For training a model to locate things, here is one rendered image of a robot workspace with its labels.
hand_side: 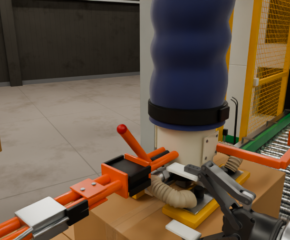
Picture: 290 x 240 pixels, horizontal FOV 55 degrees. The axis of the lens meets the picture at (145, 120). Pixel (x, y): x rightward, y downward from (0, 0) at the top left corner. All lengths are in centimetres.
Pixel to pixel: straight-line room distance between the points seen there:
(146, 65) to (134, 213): 161
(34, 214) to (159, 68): 44
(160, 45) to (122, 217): 45
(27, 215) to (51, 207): 4
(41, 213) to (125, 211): 30
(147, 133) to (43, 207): 186
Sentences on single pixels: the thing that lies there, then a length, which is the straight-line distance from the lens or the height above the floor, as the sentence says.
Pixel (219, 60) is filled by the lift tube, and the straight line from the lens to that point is 73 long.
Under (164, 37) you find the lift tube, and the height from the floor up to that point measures 139.
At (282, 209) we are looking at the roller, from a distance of 166.
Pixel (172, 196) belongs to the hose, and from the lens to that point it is 68.
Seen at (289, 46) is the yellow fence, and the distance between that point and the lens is 340.
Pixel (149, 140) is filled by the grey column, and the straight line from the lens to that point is 236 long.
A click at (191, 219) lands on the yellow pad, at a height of 97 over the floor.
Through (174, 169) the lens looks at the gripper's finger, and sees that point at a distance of 54.
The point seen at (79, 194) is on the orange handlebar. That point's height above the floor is 109.
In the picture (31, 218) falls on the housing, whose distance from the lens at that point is 54.
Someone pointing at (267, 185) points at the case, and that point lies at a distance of 97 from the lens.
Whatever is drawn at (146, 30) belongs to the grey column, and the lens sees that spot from 222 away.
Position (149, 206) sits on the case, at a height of 94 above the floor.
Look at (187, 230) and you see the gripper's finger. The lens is 62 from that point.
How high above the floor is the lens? 140
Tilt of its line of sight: 17 degrees down
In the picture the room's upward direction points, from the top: straight up
